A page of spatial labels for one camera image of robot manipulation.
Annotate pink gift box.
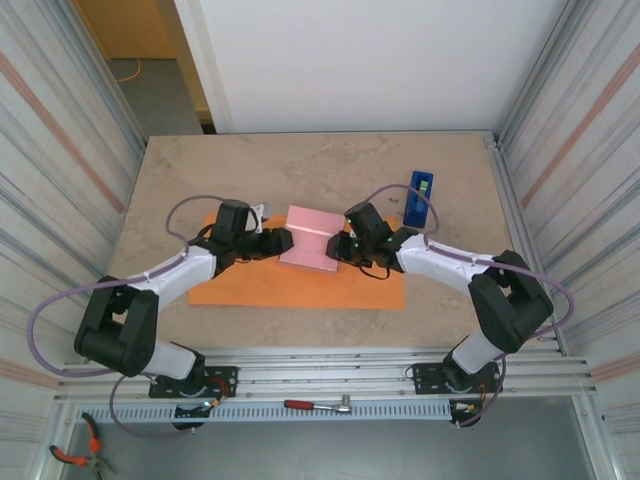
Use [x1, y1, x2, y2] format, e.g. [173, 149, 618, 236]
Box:
[278, 204, 349, 276]

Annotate blue tape dispenser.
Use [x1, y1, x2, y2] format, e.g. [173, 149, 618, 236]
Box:
[402, 170, 435, 229]

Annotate aluminium mounting rail frame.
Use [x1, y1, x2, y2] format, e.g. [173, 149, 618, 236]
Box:
[54, 344, 599, 406]

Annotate aluminium side rail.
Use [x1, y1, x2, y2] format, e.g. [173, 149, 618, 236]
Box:
[482, 130, 569, 357]

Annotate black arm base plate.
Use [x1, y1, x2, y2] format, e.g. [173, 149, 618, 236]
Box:
[148, 365, 239, 400]
[413, 360, 501, 396]

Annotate red-handled ratchet wrench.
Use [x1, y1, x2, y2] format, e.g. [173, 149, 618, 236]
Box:
[283, 394, 353, 414]

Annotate slotted grey cable duct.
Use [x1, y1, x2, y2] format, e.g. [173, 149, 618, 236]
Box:
[74, 402, 454, 424]

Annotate orange floor cable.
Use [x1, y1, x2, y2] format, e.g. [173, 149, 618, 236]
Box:
[115, 58, 144, 84]

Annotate black connector bracket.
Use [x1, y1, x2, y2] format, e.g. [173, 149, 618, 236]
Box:
[448, 398, 485, 430]
[172, 398, 221, 432]

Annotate orange-handled pliers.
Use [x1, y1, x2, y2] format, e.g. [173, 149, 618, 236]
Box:
[48, 412, 119, 476]

